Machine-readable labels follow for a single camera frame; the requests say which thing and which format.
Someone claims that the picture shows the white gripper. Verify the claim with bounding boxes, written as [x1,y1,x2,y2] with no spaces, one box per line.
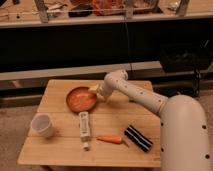
[88,84,110,101]

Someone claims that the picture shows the orange ceramic bowl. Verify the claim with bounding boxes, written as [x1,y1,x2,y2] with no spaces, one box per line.
[66,87,97,113]

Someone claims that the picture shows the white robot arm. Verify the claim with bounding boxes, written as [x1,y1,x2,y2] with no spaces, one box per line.
[89,70,213,171]

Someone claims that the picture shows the white tube with cap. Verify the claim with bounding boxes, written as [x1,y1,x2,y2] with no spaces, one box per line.
[79,111,91,151]

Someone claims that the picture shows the wooden table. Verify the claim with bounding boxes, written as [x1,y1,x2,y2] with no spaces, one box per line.
[18,79,160,168]

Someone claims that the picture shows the orange carrot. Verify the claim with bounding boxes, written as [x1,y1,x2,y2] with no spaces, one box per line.
[96,135,128,146]

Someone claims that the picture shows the white plastic cup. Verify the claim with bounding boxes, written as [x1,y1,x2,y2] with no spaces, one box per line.
[30,114,54,138]

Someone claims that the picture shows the black striped sponge block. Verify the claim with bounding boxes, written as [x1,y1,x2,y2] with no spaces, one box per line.
[124,125,153,152]

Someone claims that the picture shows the black crate on shelf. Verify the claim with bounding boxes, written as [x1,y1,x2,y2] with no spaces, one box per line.
[159,42,213,73]

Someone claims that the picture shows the metal shelf rack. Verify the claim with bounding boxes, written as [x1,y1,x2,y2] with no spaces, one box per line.
[0,0,213,28]

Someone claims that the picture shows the black hanging cable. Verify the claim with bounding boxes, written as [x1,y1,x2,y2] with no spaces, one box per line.
[123,13,134,73]

